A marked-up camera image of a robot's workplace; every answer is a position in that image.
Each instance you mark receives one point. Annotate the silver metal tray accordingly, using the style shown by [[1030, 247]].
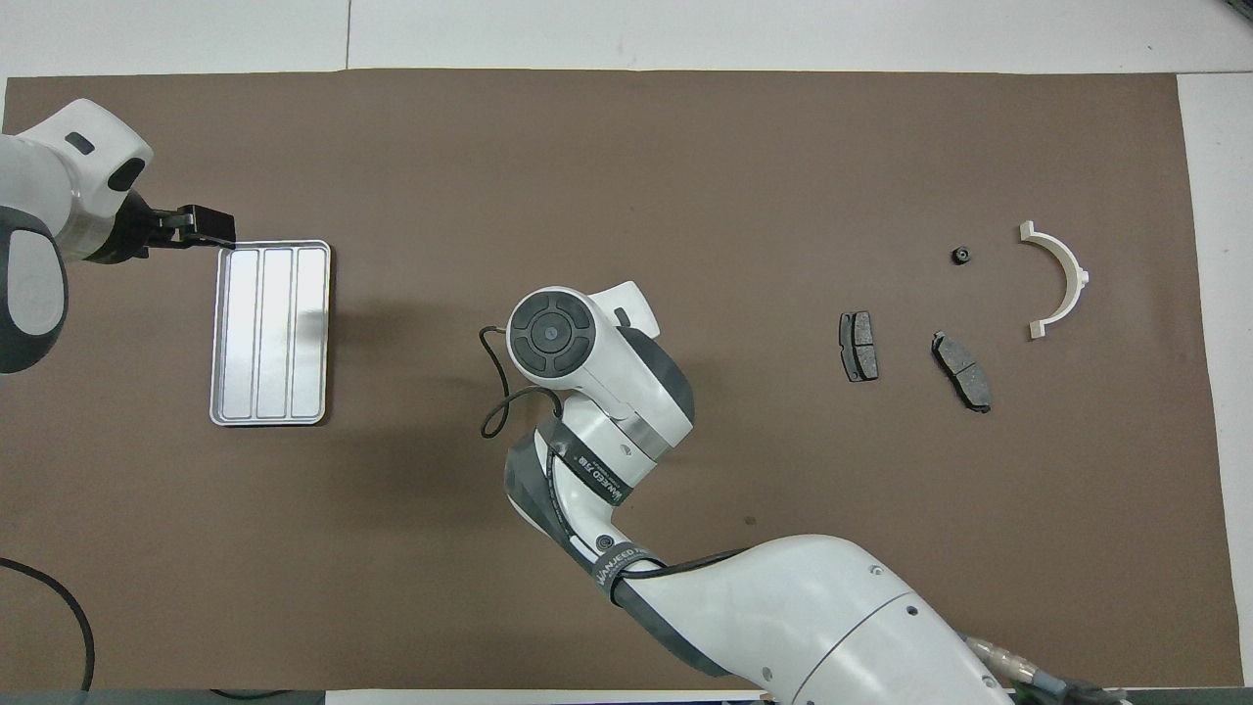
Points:
[[264, 333]]

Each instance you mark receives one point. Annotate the short dark brake pad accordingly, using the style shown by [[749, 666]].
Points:
[[860, 348]]

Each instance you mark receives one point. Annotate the white curved plastic bracket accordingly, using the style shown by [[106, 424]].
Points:
[[1067, 262]]

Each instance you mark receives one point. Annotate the long dark brake pad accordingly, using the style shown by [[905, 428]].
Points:
[[964, 374]]

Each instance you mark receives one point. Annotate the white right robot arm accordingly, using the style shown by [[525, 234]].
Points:
[[832, 607]]

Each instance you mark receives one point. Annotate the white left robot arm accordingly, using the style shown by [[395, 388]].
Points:
[[59, 166]]

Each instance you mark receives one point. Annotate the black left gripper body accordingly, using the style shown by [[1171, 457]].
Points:
[[127, 230]]

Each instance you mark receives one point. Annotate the brown table mat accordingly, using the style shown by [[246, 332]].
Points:
[[685, 147]]

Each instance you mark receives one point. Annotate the small black bearing gear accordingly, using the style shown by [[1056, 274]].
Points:
[[962, 256]]

